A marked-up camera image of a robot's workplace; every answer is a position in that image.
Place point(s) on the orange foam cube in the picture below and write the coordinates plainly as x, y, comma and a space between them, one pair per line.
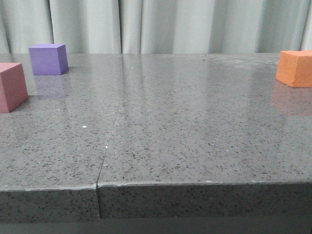
295, 68

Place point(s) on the grey-green curtain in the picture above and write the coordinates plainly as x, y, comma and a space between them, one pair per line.
157, 26

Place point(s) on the purple foam cube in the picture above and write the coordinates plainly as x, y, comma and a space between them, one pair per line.
48, 59

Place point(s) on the pink foam cube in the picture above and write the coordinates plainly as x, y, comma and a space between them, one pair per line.
13, 90

